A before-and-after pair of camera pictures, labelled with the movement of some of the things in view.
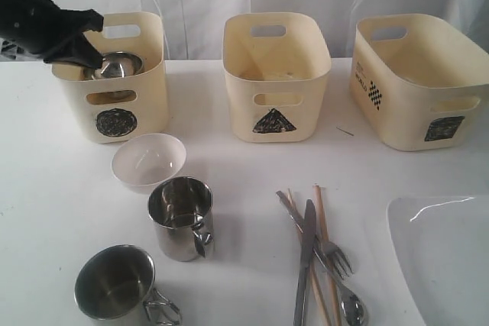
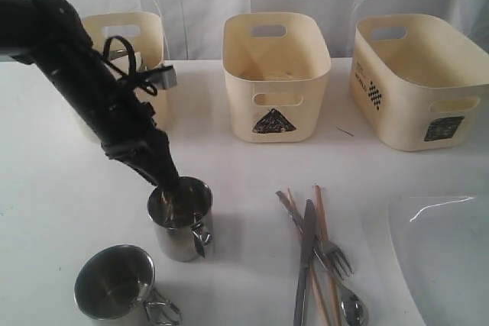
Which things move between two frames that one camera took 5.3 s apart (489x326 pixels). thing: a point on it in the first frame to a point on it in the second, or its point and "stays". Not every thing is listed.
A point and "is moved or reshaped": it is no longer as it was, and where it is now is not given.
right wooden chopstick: x=318 y=191 stays
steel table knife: x=309 y=250 stays
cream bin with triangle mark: x=275 y=63 stays
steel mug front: x=114 y=288 stays
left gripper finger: x=77 y=50 to x=138 y=161
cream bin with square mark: x=417 y=82 stays
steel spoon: x=354 y=308 stays
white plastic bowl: x=143 y=160 is moved or reshaped
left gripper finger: x=81 y=20 to x=163 y=166
